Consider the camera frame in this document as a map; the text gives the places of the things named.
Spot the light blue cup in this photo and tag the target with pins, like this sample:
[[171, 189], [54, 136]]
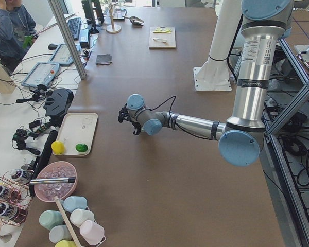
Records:
[[72, 203]]

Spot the black keyboard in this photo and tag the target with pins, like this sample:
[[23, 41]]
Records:
[[74, 27]]

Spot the person in blue hoodie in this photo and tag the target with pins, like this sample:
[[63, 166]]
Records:
[[15, 25]]

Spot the pink cup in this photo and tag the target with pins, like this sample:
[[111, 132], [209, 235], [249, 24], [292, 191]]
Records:
[[92, 232]]

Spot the near teach pendant tablet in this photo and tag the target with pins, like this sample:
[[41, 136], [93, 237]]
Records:
[[42, 73]]

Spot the white cup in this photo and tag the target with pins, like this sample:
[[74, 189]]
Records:
[[79, 216]]

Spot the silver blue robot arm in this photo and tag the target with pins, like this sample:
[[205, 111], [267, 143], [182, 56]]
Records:
[[241, 137]]

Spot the green cup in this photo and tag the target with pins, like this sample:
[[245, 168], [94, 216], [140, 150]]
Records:
[[50, 218]]

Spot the aluminium frame post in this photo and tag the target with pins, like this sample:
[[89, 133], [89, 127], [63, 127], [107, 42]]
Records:
[[60, 19]]

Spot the yellow lemon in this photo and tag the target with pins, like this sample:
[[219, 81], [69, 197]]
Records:
[[58, 147]]

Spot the teach pendant tablet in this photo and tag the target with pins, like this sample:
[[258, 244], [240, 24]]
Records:
[[42, 73], [61, 56]]

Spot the grey folded cloth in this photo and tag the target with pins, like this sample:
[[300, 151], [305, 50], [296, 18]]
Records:
[[104, 59]]

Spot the bamboo cutting board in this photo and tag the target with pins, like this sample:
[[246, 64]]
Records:
[[162, 38]]

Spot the metal scoop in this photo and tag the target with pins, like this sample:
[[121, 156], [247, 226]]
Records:
[[134, 20]]

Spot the wooden mug tree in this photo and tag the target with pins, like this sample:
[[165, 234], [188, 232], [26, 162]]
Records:
[[112, 28]]

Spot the cream plastic tray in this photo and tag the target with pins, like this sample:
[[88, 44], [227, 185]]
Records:
[[77, 128]]

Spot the white ceramic spoon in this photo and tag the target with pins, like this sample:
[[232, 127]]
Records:
[[159, 40]]

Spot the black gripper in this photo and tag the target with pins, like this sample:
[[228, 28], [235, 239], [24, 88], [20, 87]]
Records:
[[136, 126]]

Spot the white camera post with base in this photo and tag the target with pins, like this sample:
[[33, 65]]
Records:
[[214, 74]]

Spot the green lime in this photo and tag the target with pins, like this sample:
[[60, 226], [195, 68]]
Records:
[[81, 147]]

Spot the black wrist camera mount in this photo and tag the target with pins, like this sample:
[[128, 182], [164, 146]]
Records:
[[123, 114]]

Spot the pink bowl with ice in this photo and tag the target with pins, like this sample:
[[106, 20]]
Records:
[[59, 169]]

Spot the far teach pendant tablet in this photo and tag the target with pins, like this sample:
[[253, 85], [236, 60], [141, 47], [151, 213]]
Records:
[[61, 56]]

